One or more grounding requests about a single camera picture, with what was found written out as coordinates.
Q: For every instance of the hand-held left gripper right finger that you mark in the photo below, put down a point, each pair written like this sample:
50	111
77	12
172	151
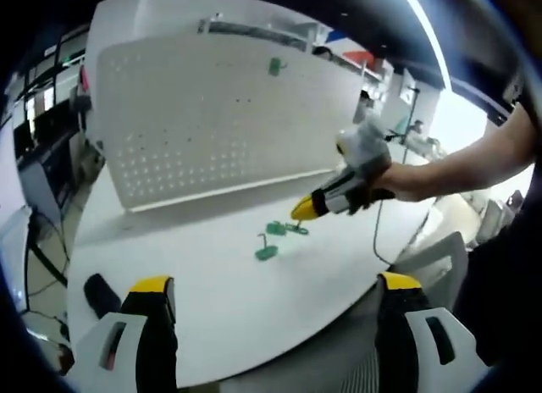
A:
402	338

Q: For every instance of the small black box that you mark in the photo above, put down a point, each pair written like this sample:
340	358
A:
81	103

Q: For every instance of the pink object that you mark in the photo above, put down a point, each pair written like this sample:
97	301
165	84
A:
85	78

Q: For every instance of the white cabinet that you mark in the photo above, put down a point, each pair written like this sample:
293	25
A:
14	261

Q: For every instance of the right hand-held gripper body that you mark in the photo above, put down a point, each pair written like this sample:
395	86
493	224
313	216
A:
366	147

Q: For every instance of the orange blue wall banner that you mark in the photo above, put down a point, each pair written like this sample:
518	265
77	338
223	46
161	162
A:
357	56

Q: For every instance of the white storage shelves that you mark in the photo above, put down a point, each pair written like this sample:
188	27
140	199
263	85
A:
372	77

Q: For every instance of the grey mesh office chair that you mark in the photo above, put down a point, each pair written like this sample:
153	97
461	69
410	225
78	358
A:
440	261

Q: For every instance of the green tripod pole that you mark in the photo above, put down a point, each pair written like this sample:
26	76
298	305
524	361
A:
408	126

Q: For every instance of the metal shelving rack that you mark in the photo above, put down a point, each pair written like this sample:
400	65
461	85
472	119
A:
254	31

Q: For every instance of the person's right hand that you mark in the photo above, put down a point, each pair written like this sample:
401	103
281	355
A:
402	183

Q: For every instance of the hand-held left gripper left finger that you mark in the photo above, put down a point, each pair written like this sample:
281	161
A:
152	333

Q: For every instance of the white perforated mounting plate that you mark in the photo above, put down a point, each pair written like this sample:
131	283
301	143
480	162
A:
220	130

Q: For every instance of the person's black clothing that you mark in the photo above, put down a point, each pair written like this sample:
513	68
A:
504	300

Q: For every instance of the dark workbench with monitors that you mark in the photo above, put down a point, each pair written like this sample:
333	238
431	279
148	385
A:
46	164

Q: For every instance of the ceiling light strip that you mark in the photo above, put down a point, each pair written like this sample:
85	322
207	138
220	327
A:
427	33

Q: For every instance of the black oblong object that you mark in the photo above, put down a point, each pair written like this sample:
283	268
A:
101	295

